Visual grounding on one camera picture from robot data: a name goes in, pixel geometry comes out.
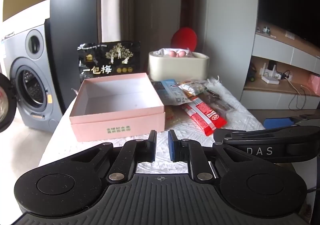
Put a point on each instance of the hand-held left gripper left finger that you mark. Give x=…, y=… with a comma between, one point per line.
x=151, y=148

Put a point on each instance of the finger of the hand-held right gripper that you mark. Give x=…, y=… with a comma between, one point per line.
x=277, y=122
x=225, y=133

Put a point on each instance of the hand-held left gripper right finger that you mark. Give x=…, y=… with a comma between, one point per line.
x=172, y=148

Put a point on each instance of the dark brown snack packet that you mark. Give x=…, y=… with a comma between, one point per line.
x=220, y=105

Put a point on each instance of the long red snack packet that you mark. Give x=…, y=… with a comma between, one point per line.
x=202, y=112

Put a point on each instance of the pink cardboard box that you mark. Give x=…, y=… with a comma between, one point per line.
x=117, y=125

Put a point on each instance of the green clear snack packet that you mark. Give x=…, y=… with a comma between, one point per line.
x=193, y=87

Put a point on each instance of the blue snack packet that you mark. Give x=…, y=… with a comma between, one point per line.
x=172, y=90

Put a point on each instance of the white woven tablecloth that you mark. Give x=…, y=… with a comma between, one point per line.
x=237, y=115

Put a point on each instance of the white router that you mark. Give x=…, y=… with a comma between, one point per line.
x=270, y=80

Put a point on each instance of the pink bag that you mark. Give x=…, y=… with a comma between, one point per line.
x=315, y=83

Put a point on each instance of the white wooden shelf cabinet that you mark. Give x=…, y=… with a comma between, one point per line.
x=270, y=47

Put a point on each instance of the beige oval container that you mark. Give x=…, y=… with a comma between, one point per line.
x=175, y=67

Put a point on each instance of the small white shelf ornament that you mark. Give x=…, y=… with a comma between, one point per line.
x=266, y=31

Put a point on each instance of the red round paddle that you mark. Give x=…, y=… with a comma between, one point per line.
x=183, y=37

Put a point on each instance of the black gold-print snack bag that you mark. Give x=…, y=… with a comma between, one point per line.
x=100, y=57

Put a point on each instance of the white cabinet panel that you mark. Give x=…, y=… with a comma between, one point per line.
x=225, y=27

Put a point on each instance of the grey washing machine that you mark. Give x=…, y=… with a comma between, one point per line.
x=27, y=65

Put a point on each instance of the brown curtain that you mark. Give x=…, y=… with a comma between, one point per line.
x=117, y=2

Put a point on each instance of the dark grey column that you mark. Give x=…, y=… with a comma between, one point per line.
x=75, y=15

